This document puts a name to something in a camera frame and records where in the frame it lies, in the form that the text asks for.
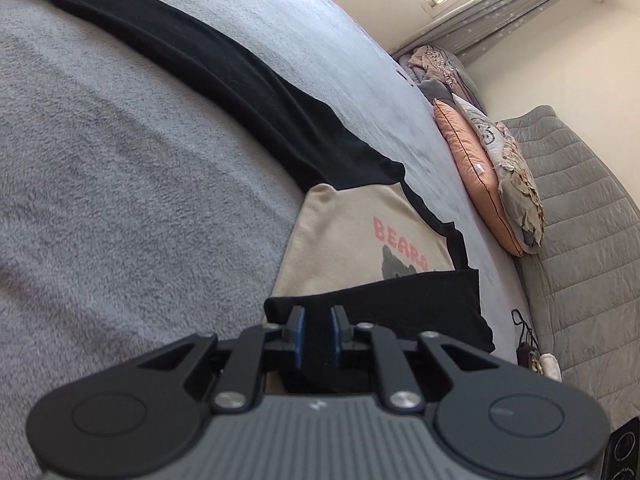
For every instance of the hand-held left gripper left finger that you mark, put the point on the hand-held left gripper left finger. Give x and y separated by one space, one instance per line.
300 340

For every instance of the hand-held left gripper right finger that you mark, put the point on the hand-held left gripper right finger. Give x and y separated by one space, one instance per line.
336 332

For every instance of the beige shirt with black sleeves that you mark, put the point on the beige shirt with black sleeves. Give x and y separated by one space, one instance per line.
350 225

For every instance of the orange pillow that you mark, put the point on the orange pillow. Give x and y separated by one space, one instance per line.
475 170

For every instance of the small white cloth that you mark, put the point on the small white cloth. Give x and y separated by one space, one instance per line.
549 364

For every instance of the grey ruffled pillow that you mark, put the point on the grey ruffled pillow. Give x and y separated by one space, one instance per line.
520 185

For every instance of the white printed pillow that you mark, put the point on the white printed pillow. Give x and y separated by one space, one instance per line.
482 130

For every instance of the grey bed blanket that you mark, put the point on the grey bed blanket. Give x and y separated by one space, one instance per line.
125 160

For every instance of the grey quilted headboard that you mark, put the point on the grey quilted headboard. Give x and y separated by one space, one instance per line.
590 235

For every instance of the stack of folded bedding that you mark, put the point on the stack of folded bedding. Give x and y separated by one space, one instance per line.
435 62

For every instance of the black device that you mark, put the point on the black device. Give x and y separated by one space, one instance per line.
625 455

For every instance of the grey star curtain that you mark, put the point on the grey star curtain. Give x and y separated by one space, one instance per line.
525 15

